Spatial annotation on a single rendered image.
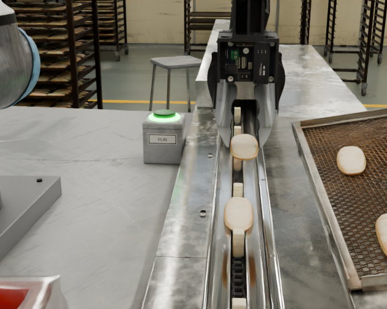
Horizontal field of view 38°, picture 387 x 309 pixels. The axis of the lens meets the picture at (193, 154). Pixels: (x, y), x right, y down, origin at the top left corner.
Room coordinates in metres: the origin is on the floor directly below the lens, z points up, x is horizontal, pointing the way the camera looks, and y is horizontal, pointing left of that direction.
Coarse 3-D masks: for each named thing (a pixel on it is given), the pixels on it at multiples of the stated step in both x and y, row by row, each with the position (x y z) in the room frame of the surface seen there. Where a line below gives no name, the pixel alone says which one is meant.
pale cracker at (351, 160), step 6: (342, 150) 0.76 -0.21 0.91; (348, 150) 0.75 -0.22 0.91; (354, 150) 0.74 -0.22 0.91; (360, 150) 0.75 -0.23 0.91; (342, 156) 0.73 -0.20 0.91; (348, 156) 0.73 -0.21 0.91; (354, 156) 0.72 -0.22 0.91; (360, 156) 0.72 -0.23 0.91; (342, 162) 0.71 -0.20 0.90; (348, 162) 0.71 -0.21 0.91; (354, 162) 0.70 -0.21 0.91; (360, 162) 0.70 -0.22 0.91; (342, 168) 0.70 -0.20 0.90; (348, 168) 0.69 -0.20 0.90; (354, 168) 0.69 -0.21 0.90; (360, 168) 0.69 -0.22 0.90; (348, 174) 0.69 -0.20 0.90; (354, 174) 0.68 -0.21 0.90
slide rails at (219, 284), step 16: (224, 144) 0.95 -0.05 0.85; (224, 160) 0.87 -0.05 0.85; (224, 176) 0.80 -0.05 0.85; (256, 176) 0.80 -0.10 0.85; (224, 192) 0.74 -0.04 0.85; (256, 192) 0.74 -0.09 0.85; (256, 208) 0.68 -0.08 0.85; (224, 224) 0.63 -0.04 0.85; (256, 224) 0.63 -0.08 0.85; (224, 240) 0.59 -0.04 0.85; (256, 240) 0.59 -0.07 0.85; (224, 256) 0.56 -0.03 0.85; (256, 256) 0.56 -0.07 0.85; (224, 272) 0.52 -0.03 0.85; (256, 272) 0.52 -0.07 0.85; (224, 288) 0.49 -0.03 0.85; (256, 288) 0.49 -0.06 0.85; (208, 304) 0.46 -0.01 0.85; (224, 304) 0.46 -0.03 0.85; (256, 304) 0.46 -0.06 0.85
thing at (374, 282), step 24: (312, 120) 0.92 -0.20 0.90; (336, 120) 0.92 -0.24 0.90; (360, 120) 0.91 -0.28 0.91; (384, 120) 0.89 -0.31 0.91; (336, 144) 0.81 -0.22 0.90; (384, 144) 0.78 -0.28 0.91; (312, 168) 0.72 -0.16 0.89; (336, 168) 0.72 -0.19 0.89; (384, 168) 0.69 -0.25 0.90; (336, 192) 0.64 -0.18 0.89; (336, 240) 0.52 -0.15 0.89; (360, 264) 0.47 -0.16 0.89; (360, 288) 0.43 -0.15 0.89; (384, 288) 0.43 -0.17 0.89
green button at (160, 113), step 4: (156, 112) 0.96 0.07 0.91; (160, 112) 0.96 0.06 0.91; (164, 112) 0.96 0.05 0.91; (168, 112) 0.96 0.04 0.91; (172, 112) 0.96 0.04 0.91; (156, 116) 0.95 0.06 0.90; (160, 116) 0.95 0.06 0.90; (164, 116) 0.95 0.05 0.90; (168, 116) 0.95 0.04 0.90; (172, 116) 0.95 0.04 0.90
